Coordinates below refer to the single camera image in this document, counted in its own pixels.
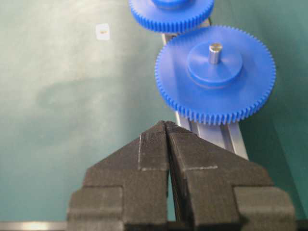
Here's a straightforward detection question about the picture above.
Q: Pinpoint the steel shaft in large gear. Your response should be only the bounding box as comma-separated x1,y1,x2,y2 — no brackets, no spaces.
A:
208,43,223,64

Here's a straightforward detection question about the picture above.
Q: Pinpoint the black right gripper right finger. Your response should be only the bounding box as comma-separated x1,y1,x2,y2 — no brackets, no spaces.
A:
166,121,296,231

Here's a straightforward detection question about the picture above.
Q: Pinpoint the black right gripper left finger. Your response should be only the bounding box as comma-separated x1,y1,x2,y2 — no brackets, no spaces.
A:
67,121,169,231

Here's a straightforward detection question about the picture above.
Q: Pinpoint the aluminium extrusion rail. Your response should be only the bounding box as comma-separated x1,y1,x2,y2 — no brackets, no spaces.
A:
161,18,249,161

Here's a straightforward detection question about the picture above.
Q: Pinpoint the small blue gear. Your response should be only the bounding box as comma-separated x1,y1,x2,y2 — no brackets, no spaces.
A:
128,0,215,33

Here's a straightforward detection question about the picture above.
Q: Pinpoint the white tape marker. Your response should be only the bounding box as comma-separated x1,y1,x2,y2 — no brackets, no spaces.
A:
96,23,110,40

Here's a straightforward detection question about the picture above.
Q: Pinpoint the large blue gear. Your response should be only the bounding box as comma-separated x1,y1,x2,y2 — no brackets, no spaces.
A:
155,26,276,125

